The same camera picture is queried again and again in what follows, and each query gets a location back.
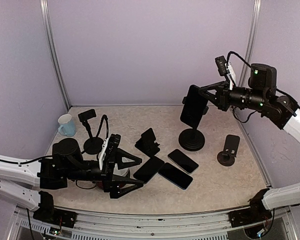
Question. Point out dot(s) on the aluminium frame post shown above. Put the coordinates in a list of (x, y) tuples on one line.
[(53, 53), (249, 15)]

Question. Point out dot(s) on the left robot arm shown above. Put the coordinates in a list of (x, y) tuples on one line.
[(27, 182)]

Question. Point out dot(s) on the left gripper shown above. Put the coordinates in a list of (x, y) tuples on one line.
[(111, 182)]

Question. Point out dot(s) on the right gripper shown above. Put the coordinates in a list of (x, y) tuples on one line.
[(222, 99)]

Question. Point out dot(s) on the left aluminium frame post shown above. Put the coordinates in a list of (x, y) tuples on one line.
[(53, 53)]

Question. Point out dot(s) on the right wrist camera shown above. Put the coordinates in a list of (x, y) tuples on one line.
[(221, 65)]

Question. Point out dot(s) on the silver-edged black smartphone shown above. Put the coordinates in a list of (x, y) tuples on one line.
[(183, 161)]

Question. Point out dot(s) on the light blue mug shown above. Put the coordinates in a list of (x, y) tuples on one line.
[(66, 125)]

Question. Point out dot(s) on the blue-edged black smartphone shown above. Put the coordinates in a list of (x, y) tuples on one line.
[(175, 176)]

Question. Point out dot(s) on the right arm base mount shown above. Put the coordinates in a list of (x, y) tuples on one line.
[(256, 212)]

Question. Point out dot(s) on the round-base plate phone stand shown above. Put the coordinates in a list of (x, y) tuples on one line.
[(227, 156)]

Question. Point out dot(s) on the black pole phone stand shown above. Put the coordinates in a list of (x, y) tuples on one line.
[(93, 145), (192, 139)]

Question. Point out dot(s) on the right aluminium frame post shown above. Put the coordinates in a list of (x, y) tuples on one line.
[(249, 15)]

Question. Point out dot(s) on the red floral plate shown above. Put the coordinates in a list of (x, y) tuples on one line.
[(101, 185)]

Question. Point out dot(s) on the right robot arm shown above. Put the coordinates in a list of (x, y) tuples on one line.
[(260, 96)]

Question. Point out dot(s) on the white ceramic bowl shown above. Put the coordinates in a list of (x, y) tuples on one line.
[(121, 172)]

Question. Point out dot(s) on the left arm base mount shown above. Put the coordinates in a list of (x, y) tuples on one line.
[(49, 214)]

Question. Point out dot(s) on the black folding phone stand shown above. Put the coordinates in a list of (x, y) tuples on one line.
[(147, 143)]

